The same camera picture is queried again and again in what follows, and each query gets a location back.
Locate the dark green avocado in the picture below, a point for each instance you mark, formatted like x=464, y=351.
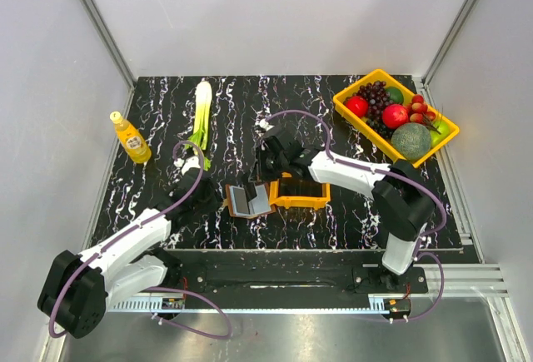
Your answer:
x=395, y=95

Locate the small orange plastic bin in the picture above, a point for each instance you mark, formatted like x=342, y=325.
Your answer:
x=298, y=202

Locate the yellow juice bottle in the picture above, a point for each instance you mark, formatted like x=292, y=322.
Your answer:
x=131, y=139

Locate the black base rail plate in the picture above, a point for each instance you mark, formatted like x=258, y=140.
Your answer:
x=356, y=270

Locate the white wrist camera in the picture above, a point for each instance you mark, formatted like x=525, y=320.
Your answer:
x=264, y=125
x=186, y=165

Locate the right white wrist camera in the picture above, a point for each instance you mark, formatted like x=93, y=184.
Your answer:
x=264, y=125

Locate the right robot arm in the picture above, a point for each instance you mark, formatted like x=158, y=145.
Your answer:
x=403, y=203

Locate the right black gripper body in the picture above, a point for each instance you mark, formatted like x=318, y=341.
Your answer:
x=270, y=166

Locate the black credit card in bin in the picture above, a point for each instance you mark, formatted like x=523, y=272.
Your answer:
x=295, y=187

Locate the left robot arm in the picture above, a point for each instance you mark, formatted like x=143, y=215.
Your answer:
x=81, y=288

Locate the green netted melon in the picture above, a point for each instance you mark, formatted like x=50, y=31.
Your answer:
x=412, y=141

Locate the green apple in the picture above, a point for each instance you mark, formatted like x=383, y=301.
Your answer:
x=439, y=132

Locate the dark purple grape bunch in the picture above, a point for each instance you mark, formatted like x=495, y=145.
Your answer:
x=375, y=94

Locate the red pomegranate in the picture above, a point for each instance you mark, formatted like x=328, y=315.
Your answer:
x=395, y=116

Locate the brown leather card holder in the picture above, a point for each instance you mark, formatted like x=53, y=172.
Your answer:
x=240, y=205

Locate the striped edge credit card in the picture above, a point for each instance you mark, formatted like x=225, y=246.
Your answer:
x=250, y=188

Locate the red lychee cluster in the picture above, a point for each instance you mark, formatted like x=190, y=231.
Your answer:
x=419, y=112

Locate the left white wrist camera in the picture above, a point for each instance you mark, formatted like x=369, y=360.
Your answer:
x=186, y=165

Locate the red apple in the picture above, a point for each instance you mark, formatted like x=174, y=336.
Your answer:
x=357, y=105

